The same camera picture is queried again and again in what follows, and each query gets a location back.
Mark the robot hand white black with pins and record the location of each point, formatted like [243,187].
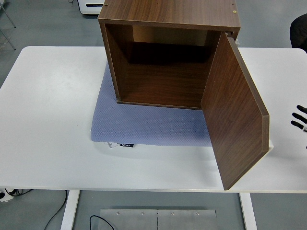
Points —
[302,121]

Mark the brown wooden cabinet door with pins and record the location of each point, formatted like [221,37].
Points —
[235,107]

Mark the brown wooden cabinet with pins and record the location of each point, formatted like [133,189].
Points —
[168,12]

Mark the person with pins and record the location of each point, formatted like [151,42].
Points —
[299,33]

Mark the white table leg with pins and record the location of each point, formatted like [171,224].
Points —
[248,210]
[70,210]

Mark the blue dotted mat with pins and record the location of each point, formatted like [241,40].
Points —
[144,127]

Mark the black mat label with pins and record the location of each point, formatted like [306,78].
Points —
[126,145]

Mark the grey metal plate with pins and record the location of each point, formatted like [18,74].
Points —
[134,220]

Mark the white appliance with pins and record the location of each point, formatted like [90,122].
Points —
[92,6]

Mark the metal rack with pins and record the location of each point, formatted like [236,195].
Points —
[8,36]

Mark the white power strip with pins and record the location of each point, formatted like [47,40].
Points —
[4,195]

